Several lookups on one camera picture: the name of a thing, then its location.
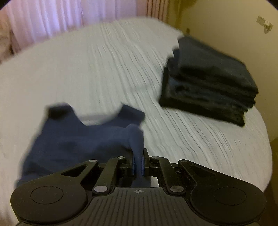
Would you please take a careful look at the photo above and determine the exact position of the navy blue sweater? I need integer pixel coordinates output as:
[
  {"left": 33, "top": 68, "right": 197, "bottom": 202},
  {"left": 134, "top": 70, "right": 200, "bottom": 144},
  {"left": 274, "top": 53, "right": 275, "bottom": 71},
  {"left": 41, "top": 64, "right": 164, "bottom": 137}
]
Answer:
[{"left": 16, "top": 104, "right": 151, "bottom": 187}]

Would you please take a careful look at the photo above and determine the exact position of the stack of dark folded clothes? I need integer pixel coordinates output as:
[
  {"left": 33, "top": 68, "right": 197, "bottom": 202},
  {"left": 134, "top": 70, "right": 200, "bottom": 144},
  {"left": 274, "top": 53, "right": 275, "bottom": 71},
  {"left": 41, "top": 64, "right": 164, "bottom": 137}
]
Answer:
[{"left": 158, "top": 35, "right": 259, "bottom": 127}]

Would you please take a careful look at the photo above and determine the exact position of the white striped bedspread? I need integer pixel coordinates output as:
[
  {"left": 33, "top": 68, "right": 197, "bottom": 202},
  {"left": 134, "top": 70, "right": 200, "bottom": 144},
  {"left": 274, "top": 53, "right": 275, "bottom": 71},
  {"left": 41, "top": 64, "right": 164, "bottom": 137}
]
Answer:
[{"left": 1, "top": 18, "right": 272, "bottom": 225}]

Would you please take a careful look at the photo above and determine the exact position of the pink sheer curtain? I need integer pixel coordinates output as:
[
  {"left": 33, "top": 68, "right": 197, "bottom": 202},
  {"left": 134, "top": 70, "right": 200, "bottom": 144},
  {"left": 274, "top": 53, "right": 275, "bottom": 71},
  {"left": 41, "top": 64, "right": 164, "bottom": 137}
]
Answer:
[{"left": 1, "top": 0, "right": 169, "bottom": 62}]

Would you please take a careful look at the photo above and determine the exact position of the wall socket with plug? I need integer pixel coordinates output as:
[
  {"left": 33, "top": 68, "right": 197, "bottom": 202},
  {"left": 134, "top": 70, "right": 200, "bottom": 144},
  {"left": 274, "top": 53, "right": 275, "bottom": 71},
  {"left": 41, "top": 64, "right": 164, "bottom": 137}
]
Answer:
[{"left": 256, "top": 15, "right": 273, "bottom": 34}]

